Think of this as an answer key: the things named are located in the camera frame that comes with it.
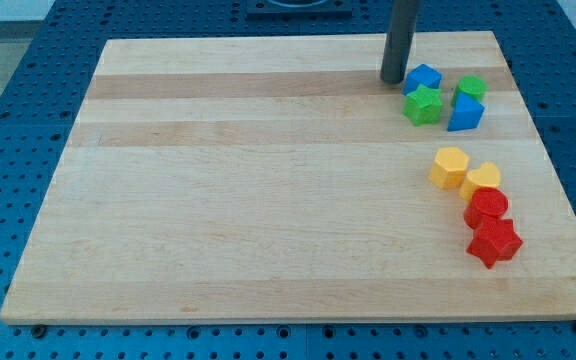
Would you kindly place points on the blue triangular prism block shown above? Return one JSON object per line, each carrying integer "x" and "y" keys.
{"x": 467, "y": 114}

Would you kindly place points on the grey cylindrical robot arm rod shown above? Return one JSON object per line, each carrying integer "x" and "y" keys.
{"x": 402, "y": 25}

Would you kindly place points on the yellow hexagon block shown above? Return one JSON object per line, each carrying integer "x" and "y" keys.
{"x": 449, "y": 168}

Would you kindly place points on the dark robot base mount plate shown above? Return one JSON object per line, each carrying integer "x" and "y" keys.
{"x": 266, "y": 8}

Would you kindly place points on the red star block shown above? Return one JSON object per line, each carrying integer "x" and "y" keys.
{"x": 494, "y": 240}

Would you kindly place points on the green star block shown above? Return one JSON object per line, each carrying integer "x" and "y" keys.
{"x": 423, "y": 106}

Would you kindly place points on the light wooden board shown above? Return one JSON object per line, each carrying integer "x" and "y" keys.
{"x": 276, "y": 180}

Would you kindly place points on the blue cube block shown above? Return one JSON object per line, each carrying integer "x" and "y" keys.
{"x": 422, "y": 75}

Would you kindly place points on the yellow heart block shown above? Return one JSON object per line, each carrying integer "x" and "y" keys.
{"x": 488, "y": 175}

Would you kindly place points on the red cylinder block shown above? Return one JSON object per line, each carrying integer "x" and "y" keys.
{"x": 489, "y": 202}

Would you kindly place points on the green cylinder block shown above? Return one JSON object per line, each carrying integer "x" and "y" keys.
{"x": 472, "y": 86}

